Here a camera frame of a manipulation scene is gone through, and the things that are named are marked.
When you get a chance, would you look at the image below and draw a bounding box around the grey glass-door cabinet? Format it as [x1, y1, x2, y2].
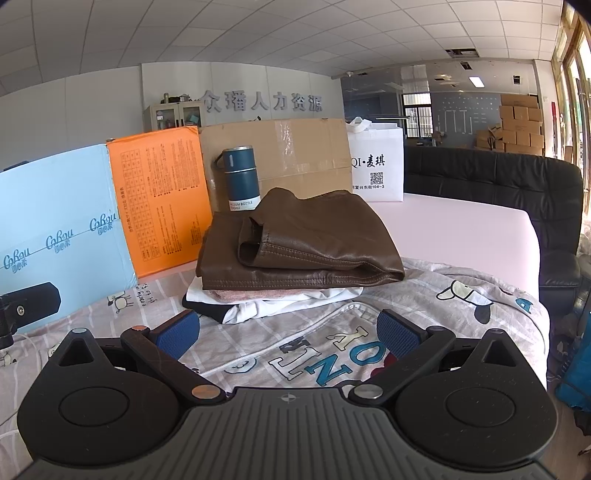
[144, 102, 204, 133]

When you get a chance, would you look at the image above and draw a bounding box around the white folded garment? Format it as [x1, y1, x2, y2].
[182, 277, 356, 325]

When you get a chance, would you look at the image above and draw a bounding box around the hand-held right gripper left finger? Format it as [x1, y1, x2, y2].
[44, 310, 227, 407]

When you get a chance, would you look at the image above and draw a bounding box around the dark blue vacuum bottle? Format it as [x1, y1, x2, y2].
[213, 146, 260, 213]

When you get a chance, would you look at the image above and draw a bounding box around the light blue cardboard box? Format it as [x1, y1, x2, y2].
[0, 144, 139, 333]

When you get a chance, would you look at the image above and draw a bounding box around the brown cardboard box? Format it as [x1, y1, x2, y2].
[198, 117, 356, 215]

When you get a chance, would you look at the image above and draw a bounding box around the window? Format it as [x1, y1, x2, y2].
[551, 28, 591, 195]

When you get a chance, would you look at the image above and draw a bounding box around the blue bag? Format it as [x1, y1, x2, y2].
[554, 305, 591, 412]

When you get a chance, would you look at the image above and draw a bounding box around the silver wall lettering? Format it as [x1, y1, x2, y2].
[202, 90, 324, 114]

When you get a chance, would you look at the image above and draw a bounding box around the brown leather jacket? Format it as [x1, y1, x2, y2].
[196, 187, 406, 291]

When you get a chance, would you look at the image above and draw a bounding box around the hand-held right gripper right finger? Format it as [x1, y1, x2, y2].
[348, 309, 532, 407]

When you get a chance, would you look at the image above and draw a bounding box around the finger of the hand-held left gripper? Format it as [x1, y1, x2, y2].
[0, 283, 62, 336]

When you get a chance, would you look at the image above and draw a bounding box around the pink folded garment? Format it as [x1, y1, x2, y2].
[203, 284, 370, 306]

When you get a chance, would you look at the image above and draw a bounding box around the white tote bag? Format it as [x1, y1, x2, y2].
[345, 117, 406, 204]

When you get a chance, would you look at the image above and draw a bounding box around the pale pink mattress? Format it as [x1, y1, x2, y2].
[369, 191, 541, 301]

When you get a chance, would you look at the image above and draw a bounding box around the grey printed bedsheet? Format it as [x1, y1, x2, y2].
[0, 251, 550, 462]

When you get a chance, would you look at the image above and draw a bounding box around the stack of cardboard boxes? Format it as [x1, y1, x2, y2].
[475, 93, 546, 156]

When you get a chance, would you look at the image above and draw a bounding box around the orange cardboard box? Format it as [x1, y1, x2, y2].
[105, 126, 214, 280]

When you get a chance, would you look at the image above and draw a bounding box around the black leather sofa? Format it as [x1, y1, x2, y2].
[404, 147, 585, 315]

